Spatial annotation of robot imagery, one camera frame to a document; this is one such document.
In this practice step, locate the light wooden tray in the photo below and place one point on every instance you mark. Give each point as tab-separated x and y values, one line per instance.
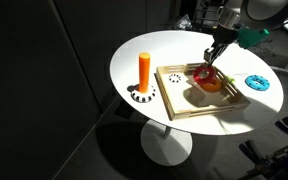
184	98

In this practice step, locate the black clamps bottom right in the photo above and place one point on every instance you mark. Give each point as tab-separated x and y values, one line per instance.
273	166

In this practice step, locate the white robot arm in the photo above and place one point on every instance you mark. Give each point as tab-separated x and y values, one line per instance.
254	14

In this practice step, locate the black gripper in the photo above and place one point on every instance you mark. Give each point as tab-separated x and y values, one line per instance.
222	38

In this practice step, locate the orange cylinder peg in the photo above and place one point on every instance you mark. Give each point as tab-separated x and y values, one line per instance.
144	67

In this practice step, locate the black and white peg base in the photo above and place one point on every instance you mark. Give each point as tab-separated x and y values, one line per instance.
143	97

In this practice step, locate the white table pedestal base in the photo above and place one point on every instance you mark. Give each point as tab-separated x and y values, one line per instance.
165	145

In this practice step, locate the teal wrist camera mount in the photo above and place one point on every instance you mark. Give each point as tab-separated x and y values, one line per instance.
249	37

